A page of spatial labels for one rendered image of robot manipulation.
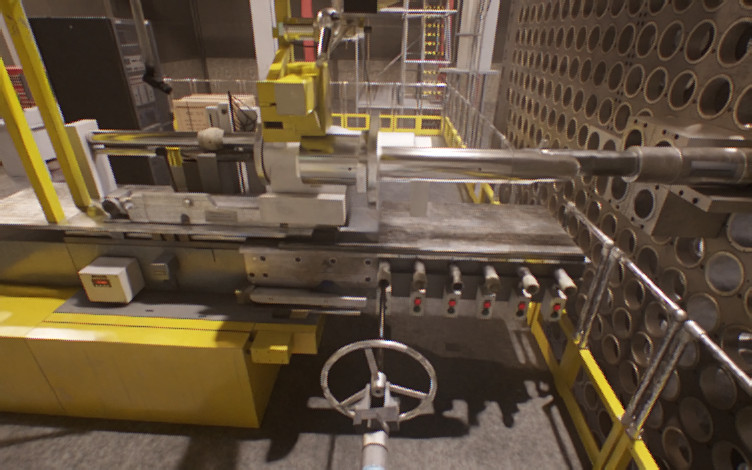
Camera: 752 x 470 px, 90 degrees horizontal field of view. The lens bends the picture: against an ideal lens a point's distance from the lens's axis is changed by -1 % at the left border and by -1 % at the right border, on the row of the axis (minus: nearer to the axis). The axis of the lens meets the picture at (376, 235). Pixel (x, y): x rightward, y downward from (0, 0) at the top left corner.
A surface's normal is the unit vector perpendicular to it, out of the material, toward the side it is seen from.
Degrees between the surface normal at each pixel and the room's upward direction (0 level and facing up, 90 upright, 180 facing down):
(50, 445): 0
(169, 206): 90
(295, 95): 90
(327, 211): 90
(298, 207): 90
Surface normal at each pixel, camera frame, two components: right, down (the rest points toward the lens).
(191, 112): -0.05, 0.47
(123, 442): 0.01, -0.88
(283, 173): -0.04, 0.11
